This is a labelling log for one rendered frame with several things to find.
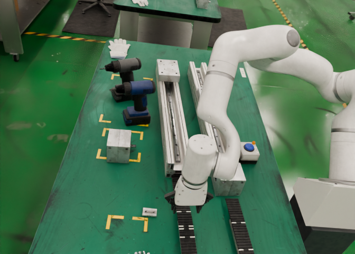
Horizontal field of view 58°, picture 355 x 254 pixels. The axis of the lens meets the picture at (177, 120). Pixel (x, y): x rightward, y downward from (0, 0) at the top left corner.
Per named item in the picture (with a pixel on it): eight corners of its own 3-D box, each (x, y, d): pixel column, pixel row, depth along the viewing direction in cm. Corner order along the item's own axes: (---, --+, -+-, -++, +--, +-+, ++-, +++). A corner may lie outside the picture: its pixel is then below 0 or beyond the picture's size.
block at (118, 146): (134, 163, 132) (136, 147, 126) (106, 162, 131) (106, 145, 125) (136, 146, 140) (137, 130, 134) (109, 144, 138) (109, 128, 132)
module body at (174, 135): (189, 177, 130) (193, 163, 125) (165, 177, 129) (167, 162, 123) (172, 73, 191) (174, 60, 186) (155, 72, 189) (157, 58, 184)
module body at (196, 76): (234, 178, 133) (239, 164, 128) (211, 178, 132) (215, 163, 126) (203, 75, 194) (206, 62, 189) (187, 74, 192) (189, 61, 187)
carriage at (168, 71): (178, 86, 170) (180, 75, 166) (157, 85, 168) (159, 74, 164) (175, 71, 182) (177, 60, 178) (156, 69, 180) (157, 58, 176)
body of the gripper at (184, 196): (179, 187, 97) (174, 208, 104) (212, 187, 99) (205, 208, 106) (176, 168, 103) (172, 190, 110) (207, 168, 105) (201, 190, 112)
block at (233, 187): (245, 196, 127) (252, 180, 121) (215, 196, 125) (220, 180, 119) (240, 178, 134) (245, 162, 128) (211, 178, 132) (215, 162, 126)
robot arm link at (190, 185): (181, 184, 96) (180, 190, 98) (210, 184, 97) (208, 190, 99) (178, 162, 102) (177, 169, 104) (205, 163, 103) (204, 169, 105)
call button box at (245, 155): (255, 164, 141) (260, 154, 138) (235, 163, 140) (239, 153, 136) (251, 151, 148) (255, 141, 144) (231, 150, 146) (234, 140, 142)
